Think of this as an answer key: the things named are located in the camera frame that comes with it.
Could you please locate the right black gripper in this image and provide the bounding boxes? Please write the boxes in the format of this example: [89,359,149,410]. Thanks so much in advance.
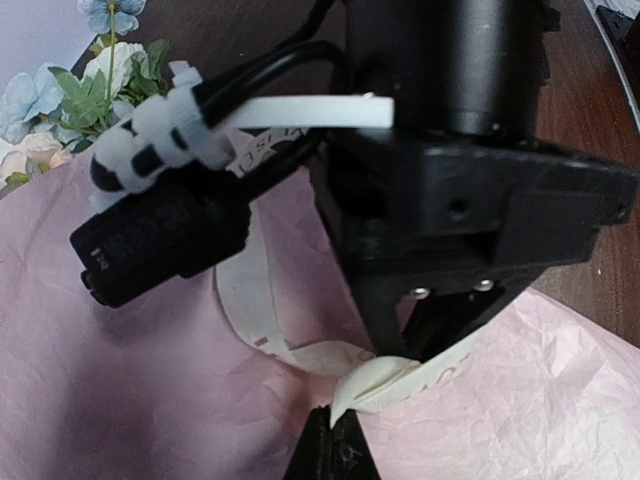
[315,1,639,362]

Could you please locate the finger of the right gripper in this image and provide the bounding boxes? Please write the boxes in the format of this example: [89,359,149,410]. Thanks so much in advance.
[350,277,415,358]

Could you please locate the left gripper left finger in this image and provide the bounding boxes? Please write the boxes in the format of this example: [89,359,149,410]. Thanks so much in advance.
[283,407,333,480]

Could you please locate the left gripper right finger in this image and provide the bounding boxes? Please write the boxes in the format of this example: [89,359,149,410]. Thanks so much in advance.
[331,410,381,480]

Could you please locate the beige ribbon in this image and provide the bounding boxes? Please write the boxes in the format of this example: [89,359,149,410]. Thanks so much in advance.
[212,124,486,419]

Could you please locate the pink purple wrapping paper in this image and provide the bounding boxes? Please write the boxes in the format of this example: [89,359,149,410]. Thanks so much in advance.
[1,159,639,479]

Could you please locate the light blue fake flower stem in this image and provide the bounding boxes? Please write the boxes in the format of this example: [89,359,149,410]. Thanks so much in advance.
[1,1,146,144]

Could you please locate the white fake flower stem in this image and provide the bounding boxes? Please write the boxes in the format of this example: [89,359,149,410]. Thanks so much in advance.
[44,39,169,147]

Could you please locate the pink fake flower stem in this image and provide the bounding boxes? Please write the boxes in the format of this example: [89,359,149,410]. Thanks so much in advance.
[1,132,73,188]

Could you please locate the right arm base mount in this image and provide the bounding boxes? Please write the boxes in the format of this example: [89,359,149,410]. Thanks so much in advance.
[596,2,639,90]

